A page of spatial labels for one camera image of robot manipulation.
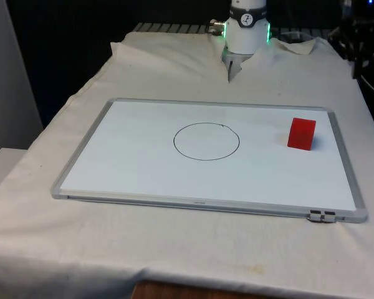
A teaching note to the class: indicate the white whiteboard with grey frame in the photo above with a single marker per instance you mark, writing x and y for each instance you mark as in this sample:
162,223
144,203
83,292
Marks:
143,162

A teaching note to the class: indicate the red cube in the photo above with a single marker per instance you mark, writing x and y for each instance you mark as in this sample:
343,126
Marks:
300,135

